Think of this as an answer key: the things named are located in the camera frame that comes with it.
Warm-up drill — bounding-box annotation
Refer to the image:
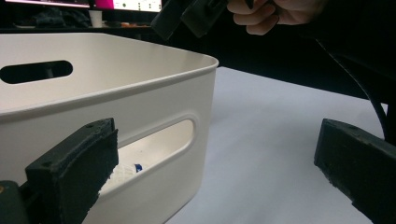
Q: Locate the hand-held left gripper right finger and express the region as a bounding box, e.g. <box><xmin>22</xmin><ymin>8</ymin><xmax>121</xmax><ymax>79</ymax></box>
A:
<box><xmin>314</xmin><ymin>118</ymin><xmax>396</xmax><ymax>224</ymax></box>

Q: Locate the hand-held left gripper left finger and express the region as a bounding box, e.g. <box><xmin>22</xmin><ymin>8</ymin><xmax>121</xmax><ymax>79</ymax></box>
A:
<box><xmin>20</xmin><ymin>118</ymin><xmax>120</xmax><ymax>224</ymax></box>

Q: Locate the white feather shuttlecock blue band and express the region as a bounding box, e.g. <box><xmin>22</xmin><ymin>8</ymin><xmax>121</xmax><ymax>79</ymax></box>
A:
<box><xmin>104</xmin><ymin>162</ymin><xmax>144</xmax><ymax>192</ymax></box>

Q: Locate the white plastic storage box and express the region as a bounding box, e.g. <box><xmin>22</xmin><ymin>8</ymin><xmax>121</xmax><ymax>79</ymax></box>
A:
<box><xmin>0</xmin><ymin>32</ymin><xmax>219</xmax><ymax>224</ymax></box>

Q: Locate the computer monitor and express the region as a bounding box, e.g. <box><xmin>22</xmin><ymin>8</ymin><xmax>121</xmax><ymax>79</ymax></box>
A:
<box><xmin>4</xmin><ymin>0</ymin><xmax>92</xmax><ymax>9</ymax></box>
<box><xmin>94</xmin><ymin>0</ymin><xmax>163</xmax><ymax>14</ymax></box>

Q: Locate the white paper cup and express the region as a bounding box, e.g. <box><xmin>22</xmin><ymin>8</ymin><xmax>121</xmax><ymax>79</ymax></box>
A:
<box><xmin>88</xmin><ymin>9</ymin><xmax>104</xmax><ymax>29</ymax></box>

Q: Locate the dark cloth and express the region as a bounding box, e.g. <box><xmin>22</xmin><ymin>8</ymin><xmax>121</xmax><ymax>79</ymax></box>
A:
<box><xmin>32</xmin><ymin>7</ymin><xmax>92</xmax><ymax>29</ymax></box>

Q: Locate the black cable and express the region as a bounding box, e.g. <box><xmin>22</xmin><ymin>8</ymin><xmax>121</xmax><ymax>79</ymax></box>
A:
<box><xmin>317</xmin><ymin>38</ymin><xmax>390</xmax><ymax>141</ymax></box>

